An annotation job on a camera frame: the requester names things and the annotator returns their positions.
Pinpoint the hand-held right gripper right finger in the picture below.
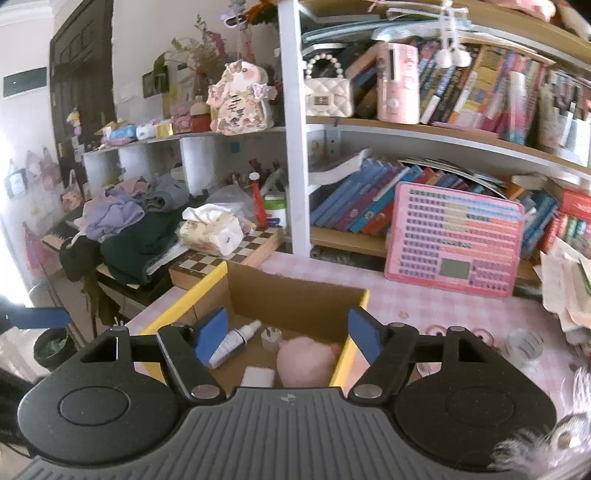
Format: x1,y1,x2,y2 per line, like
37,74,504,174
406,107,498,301
347,308,502,402

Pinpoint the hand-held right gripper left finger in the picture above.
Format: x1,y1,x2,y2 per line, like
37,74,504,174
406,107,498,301
76,307,229,402

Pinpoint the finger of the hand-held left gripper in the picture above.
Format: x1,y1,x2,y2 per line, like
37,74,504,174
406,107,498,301
0,295,71,334

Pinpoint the white spray bottle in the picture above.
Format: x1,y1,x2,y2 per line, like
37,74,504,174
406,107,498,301
209,320,262,369

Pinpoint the small translucent plastic piece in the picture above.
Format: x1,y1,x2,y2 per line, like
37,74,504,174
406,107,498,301
261,327,283,354

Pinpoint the white charger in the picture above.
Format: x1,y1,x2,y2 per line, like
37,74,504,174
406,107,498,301
240,366,274,387

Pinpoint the pink fluffy pouch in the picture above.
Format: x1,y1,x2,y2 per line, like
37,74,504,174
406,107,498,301
277,336,345,387

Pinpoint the yellow cardboard box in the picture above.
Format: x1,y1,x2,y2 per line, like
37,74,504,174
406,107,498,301
139,261,370,398

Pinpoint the clear tape roll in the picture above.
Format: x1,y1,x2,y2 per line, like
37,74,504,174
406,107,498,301
505,329,546,365

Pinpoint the pink cylindrical container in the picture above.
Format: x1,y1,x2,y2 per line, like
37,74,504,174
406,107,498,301
376,42,420,124

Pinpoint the black trash bin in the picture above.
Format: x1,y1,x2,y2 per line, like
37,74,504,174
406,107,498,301
33,328,79,370

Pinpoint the wooden chessboard box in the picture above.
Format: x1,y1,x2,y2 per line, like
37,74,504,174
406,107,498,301
168,226,284,289

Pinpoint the black cloth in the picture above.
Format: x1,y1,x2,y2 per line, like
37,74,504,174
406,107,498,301
59,233,105,282

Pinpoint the electric piano keyboard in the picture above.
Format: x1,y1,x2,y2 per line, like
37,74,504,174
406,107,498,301
41,203,107,254

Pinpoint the pink checked tablecloth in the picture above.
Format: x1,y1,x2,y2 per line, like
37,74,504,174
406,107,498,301
124,251,591,462

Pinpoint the floral tissue pack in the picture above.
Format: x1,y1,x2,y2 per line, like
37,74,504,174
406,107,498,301
178,203,245,257

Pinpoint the dark green cloth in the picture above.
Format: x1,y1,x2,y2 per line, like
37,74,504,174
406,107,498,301
99,208,195,287

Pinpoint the purple cloth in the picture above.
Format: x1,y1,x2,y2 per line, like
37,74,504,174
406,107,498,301
85,187,146,241

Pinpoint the row of blue books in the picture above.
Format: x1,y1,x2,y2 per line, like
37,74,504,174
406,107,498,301
310,159,416,238

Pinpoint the pink learning tablet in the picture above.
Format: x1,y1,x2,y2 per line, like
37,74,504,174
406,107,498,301
384,182,526,298

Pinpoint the clear plastic bag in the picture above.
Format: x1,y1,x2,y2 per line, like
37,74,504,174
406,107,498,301
205,184,257,222

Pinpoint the green white canister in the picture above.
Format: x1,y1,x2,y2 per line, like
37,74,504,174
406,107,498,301
264,194,288,227

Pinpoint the red stick with white knob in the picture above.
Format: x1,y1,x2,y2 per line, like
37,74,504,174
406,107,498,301
249,173,269,227

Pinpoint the grey cloth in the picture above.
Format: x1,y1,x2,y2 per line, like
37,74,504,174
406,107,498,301
139,173,195,213

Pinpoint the white paperback book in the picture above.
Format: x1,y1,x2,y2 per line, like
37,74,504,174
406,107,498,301
307,150,372,185

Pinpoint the bundle of pens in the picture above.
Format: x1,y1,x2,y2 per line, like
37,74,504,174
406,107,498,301
226,159,287,195

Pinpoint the grey fluffy plush toy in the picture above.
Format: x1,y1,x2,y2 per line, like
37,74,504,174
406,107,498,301
489,406,591,480

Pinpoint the pile of papers and books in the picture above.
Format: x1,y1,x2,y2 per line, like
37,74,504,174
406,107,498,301
540,237,591,342

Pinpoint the white bookshelf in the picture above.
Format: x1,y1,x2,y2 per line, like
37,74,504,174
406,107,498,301
81,0,591,259

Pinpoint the red round jar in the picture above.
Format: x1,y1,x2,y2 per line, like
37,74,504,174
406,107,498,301
190,96,212,133

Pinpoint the pink cat figurine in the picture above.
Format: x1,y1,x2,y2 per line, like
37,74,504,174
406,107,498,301
206,60,276,136

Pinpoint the white quilted handbag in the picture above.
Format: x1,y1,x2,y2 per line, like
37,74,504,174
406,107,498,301
303,54,354,118

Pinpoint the red thick book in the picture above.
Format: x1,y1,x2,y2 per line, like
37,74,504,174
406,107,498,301
556,189,591,222

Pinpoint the dark wooden door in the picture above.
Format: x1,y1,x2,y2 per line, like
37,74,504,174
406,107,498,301
48,0,116,185

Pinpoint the row of shelf books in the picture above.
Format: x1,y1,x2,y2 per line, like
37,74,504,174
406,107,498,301
416,39,555,144

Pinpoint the dried flower bunch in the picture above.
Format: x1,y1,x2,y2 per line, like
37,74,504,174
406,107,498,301
171,14,232,93

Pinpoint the clear pen cup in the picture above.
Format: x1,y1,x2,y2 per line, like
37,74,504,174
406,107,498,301
538,69,591,153

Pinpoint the white hanging ornament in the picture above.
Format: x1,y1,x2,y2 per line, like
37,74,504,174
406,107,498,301
434,0,472,68

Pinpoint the black wall panel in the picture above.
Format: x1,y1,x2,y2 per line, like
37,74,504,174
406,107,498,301
2,67,48,99

